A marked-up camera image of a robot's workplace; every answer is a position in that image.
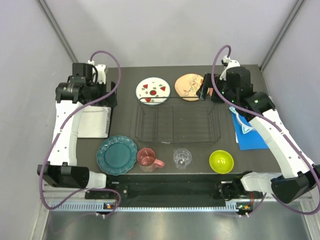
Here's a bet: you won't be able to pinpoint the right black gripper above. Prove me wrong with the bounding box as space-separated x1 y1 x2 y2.
196 73 238 106

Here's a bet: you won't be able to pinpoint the peach bird pattern plate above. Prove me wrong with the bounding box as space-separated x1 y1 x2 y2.
174 73 204 102

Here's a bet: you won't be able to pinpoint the white watermelon pattern plate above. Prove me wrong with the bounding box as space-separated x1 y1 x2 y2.
135 77 171 106

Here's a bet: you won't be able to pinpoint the teal scalloped plate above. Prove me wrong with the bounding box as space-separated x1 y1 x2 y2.
96 135 138 176

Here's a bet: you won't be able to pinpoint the lime green bowl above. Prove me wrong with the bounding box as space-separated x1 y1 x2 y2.
209 150 235 174

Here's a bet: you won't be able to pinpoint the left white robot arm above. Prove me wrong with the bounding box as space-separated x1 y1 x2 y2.
37 61 117 199

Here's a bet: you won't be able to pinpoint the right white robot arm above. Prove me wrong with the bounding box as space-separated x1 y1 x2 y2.
196 66 320 204

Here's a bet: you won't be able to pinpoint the black clipboard with paper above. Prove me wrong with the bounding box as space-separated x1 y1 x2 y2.
78 106 112 139

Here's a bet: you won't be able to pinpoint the teal cat ear headphones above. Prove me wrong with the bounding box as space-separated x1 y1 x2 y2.
229 106 256 135

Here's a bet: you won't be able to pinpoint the blue folder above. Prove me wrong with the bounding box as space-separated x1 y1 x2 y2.
231 112 268 151

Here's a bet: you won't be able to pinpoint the pink glass mug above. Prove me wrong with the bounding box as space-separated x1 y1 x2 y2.
136 147 165 173

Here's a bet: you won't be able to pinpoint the clear drinking glass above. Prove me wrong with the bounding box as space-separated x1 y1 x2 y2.
173 148 192 170

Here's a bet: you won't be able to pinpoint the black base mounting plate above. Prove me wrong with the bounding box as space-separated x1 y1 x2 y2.
84 173 266 201

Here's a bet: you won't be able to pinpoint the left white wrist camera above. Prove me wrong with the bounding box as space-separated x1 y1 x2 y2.
87 60 108 85

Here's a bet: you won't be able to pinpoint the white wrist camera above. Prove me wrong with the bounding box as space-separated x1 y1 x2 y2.
87 60 108 85
219 55 241 81

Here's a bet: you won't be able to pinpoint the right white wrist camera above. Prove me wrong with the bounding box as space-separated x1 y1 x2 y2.
219 55 241 81

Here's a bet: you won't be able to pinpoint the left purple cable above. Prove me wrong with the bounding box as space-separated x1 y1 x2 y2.
39 50 123 218

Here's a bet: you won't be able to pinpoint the black wire dish rack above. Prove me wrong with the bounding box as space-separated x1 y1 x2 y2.
135 96 221 144

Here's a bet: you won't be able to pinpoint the grey slotted cable duct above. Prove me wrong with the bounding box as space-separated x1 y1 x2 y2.
54 201 250 213

